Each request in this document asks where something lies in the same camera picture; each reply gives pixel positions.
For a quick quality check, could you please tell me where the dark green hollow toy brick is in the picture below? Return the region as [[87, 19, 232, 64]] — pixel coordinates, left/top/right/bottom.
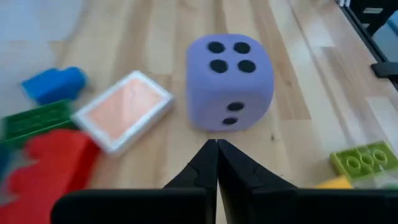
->
[[0, 99, 77, 147]]

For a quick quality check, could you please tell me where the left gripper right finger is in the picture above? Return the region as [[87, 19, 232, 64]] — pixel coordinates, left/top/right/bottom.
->
[[217, 139, 398, 224]]

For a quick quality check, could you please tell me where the red-backed card deck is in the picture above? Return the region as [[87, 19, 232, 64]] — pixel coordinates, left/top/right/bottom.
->
[[70, 70, 175, 156]]

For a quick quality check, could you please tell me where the purple foam die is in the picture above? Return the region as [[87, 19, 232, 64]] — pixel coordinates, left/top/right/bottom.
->
[[185, 33, 275, 133]]

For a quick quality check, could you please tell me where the large red toy brick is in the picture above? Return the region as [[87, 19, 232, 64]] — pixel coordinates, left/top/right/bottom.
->
[[0, 129, 101, 224]]

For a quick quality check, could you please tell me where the yellow rounded toy brick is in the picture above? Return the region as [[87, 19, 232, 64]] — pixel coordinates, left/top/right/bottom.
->
[[313, 174, 354, 190]]

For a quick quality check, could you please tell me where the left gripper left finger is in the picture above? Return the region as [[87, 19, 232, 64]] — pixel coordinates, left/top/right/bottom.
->
[[50, 139, 218, 224]]

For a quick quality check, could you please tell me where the lime green curved toy brick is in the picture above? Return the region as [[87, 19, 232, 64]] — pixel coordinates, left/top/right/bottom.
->
[[329, 140, 398, 181]]

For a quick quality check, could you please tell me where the blue big-stud toy brick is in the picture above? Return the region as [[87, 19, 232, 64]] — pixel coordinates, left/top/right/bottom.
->
[[21, 66, 88, 106]]

